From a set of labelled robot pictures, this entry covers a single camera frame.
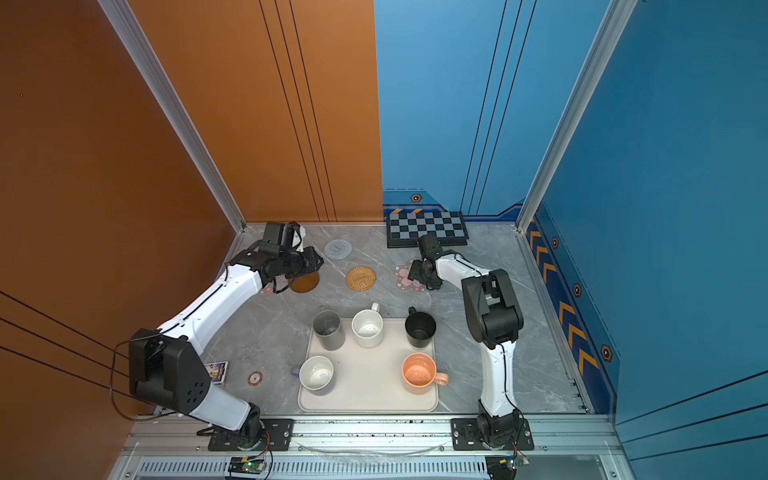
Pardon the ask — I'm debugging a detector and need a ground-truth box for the black mug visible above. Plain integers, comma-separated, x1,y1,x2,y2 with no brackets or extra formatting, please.
404,307,437,349

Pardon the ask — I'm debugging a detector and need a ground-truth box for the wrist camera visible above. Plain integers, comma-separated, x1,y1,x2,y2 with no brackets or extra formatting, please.
260,221,305,255
418,232,444,262

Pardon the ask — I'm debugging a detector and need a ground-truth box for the purple card box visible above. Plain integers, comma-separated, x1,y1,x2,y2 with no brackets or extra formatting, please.
204,361,229,385

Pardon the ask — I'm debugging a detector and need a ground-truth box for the orange mug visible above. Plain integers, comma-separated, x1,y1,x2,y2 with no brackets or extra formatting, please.
401,353,450,394

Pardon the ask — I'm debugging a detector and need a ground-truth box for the right circuit board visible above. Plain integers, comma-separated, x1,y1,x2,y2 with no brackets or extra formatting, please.
485,456,527,480

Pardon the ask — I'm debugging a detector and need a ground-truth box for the grey woven round coaster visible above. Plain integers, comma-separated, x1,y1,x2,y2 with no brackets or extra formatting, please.
324,238,353,260

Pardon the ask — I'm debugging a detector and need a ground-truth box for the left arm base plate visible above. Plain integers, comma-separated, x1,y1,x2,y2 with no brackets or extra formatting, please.
207,418,294,454

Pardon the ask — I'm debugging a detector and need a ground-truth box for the circuit board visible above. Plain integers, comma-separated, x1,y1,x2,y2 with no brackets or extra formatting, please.
226,456,267,479
485,456,527,480

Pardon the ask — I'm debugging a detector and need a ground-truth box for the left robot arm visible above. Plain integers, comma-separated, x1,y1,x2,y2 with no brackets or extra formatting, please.
128,247,324,450

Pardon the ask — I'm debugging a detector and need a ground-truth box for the left circuit board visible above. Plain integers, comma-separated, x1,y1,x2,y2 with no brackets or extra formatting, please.
226,456,267,479

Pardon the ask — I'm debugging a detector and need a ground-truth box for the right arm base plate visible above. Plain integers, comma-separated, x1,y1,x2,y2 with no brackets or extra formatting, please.
450,416,535,452

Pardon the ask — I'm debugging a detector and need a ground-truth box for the rattan woven round coaster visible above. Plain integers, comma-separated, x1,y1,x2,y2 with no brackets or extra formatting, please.
345,266,377,292

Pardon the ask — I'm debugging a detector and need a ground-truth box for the cream serving tray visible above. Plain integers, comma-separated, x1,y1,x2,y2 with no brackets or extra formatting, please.
298,318,439,414

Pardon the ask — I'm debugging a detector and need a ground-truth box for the brown wooden round coaster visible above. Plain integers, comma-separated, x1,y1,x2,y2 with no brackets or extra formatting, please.
290,272,320,293

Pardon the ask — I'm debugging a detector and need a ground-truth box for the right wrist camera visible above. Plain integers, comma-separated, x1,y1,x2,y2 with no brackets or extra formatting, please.
418,232,444,262

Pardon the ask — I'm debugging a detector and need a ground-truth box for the black chessboard box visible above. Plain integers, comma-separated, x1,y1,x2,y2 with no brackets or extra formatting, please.
386,210,469,248

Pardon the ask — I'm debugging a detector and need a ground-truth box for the white mug purple handle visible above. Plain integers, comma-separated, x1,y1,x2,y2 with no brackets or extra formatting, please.
291,355,335,395

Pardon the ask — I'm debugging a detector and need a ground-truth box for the aluminium front rail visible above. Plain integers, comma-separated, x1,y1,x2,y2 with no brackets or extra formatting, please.
109,414,634,479

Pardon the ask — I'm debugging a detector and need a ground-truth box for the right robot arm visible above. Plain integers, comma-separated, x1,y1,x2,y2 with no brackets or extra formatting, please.
408,253,525,448

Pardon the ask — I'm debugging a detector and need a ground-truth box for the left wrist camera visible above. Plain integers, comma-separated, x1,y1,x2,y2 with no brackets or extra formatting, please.
260,221,305,255

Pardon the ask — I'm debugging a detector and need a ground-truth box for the white speckled mug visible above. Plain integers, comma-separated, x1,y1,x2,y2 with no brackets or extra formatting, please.
351,302,384,348

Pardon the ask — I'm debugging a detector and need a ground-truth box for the grey mug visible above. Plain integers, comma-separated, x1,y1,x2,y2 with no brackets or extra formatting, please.
312,310,346,351

